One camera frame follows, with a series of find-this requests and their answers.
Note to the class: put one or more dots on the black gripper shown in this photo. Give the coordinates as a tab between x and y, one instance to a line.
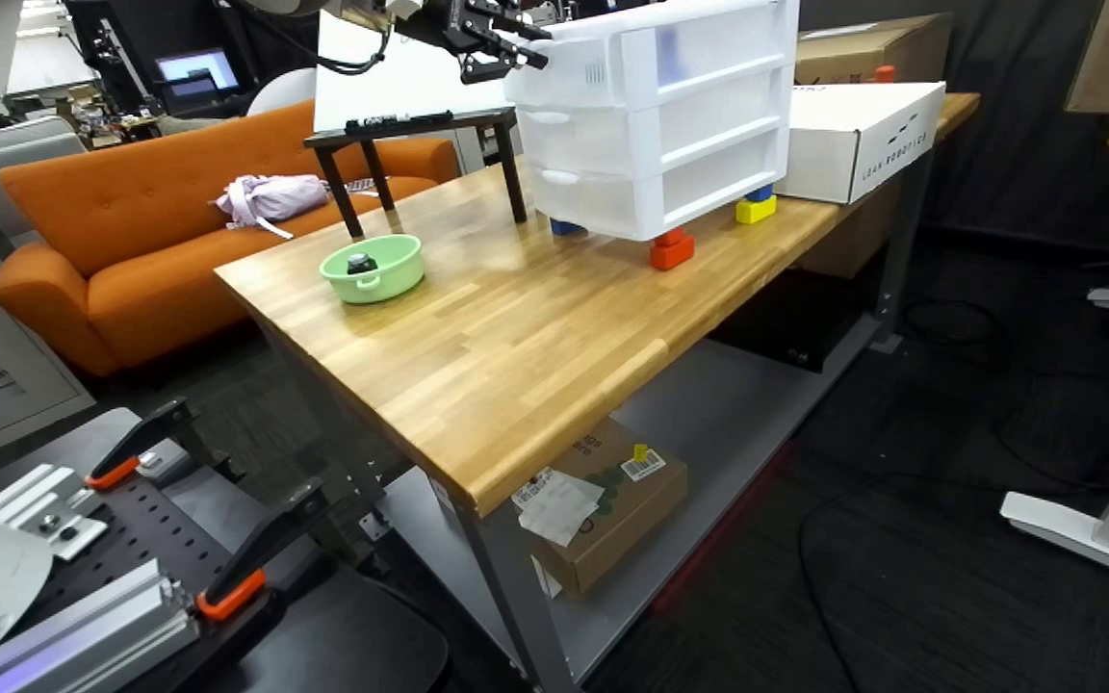
450	23

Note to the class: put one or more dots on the white translucent plastic drawer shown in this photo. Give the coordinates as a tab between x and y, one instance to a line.
580	72
580	135
594	198

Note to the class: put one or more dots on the blue plastic toy bolt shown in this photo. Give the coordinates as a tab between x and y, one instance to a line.
673	54

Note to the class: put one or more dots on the blue toy block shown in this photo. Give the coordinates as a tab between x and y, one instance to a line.
761	194
567	229

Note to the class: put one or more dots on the dark wooden small table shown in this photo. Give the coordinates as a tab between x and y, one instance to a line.
343	188

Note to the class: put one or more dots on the white round chair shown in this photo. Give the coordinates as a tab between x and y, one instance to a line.
282	90

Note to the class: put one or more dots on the red toy block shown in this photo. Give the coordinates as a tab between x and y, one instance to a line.
673	253

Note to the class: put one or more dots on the green plastic bowl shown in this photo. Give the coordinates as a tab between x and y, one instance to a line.
395	276

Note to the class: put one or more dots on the black grey cylinder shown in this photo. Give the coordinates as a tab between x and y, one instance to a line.
358	266

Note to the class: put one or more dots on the yellow toy block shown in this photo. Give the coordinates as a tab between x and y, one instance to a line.
755	212

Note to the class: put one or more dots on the lavender crumpled cloth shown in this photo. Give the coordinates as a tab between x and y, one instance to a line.
272	198

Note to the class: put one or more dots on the open laptop screen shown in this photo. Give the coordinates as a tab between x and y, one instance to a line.
192	74

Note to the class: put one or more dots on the brown cardboard box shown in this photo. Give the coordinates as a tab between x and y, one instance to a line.
868	50

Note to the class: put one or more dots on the white flat cardboard box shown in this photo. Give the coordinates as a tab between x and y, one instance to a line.
857	149

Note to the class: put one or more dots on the small orange object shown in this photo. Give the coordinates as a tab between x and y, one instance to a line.
888	74

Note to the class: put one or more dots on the black box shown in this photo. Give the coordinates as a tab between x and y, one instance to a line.
778	321

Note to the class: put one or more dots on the wooden work table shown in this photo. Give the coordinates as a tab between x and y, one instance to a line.
710	411

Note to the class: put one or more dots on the wooden side table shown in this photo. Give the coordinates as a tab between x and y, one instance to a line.
960	115

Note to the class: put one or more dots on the orange sofa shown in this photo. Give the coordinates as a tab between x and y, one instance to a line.
132	296

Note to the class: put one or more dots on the white paper sheet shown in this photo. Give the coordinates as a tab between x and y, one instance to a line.
558	506

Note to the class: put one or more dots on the labelled cardboard box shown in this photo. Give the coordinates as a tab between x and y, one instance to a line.
634	515

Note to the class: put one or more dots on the cluttered grey workbench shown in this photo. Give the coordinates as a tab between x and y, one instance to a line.
8	135

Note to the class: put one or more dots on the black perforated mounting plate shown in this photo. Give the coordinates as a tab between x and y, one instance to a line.
171	539

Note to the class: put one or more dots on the white printed sign panel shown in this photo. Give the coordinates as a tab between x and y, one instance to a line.
3	371

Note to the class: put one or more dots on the white desk leg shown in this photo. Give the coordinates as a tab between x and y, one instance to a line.
1067	525

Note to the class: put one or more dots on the long aluminium extrusion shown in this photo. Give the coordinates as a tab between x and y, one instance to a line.
80	630

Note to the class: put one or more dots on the white plastic drawer cabinet frame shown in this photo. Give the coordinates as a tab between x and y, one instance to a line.
791	129

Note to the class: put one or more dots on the short aluminium extrusion bracket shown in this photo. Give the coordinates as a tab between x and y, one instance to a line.
29	491

